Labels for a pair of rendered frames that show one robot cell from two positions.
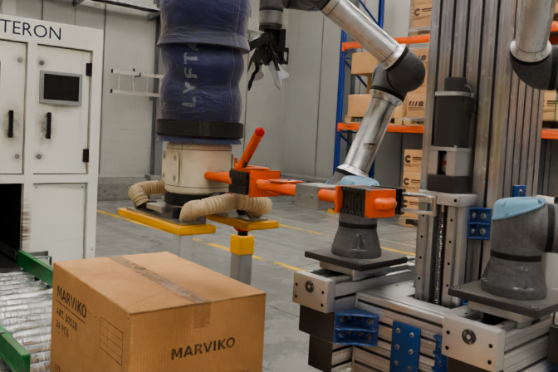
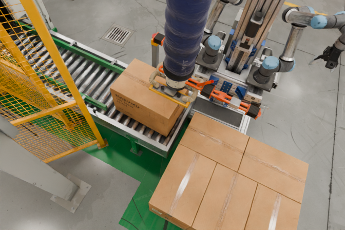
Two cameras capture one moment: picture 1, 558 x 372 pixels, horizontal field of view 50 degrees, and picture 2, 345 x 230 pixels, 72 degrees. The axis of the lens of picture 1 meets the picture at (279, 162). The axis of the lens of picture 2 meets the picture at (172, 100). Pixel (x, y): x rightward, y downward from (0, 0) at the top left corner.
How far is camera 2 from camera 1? 1.64 m
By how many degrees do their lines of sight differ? 61
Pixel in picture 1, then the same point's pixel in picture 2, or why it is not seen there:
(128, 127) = not seen: outside the picture
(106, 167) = not seen: outside the picture
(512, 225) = (269, 71)
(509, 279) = (263, 80)
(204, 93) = (189, 68)
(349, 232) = (211, 57)
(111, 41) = not seen: outside the picture
